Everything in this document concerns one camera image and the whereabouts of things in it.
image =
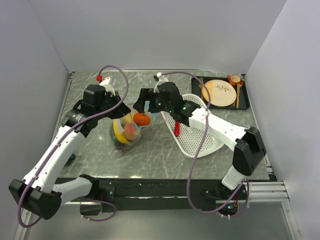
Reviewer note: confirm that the small orange cup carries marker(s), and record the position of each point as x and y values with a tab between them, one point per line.
234	80

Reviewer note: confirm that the yellow banana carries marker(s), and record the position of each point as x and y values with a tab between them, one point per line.
120	136

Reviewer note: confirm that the red chili pepper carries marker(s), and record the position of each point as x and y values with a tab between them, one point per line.
176	129

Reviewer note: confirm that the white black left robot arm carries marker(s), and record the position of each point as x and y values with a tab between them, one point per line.
38	191

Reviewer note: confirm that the black rectangular tray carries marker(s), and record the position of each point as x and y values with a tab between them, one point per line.
244	102

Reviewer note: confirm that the beige plate with branch pattern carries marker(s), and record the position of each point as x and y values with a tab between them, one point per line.
222	94

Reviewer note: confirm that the wooden knife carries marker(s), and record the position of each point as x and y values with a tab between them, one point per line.
238	94

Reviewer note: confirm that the gold fork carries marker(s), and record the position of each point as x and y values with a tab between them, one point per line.
201	87

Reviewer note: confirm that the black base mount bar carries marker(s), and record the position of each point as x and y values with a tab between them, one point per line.
138	194

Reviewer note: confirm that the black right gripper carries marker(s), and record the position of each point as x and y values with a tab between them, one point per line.
147	94

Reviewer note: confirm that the clear zip top bag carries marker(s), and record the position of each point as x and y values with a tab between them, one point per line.
129	119

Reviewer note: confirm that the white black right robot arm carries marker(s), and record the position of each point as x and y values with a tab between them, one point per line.
246	143

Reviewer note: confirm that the red grape bunch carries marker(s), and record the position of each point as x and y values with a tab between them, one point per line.
122	146

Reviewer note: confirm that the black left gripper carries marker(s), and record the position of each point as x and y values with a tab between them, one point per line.
122	110

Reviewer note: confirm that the dark green mug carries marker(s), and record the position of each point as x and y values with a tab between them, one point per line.
71	158

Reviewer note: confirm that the small orange pumpkin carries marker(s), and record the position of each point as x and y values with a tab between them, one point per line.
141	119

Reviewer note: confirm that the orange peach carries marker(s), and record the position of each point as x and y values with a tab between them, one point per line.
130	131

